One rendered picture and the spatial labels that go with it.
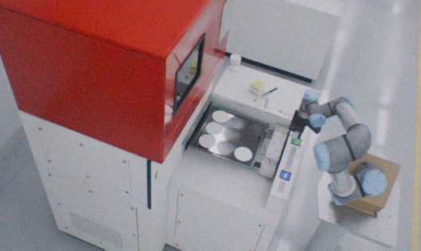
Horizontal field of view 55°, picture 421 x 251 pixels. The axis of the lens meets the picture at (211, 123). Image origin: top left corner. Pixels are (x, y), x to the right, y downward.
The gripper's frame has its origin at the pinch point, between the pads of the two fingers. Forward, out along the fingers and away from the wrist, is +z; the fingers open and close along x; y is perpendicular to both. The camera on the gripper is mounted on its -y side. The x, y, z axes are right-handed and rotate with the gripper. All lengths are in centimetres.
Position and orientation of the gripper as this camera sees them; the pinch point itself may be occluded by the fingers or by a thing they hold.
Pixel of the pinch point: (298, 140)
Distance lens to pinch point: 236.4
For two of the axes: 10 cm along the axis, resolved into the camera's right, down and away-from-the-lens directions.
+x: -3.6, 6.6, -6.6
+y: -9.3, -3.3, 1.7
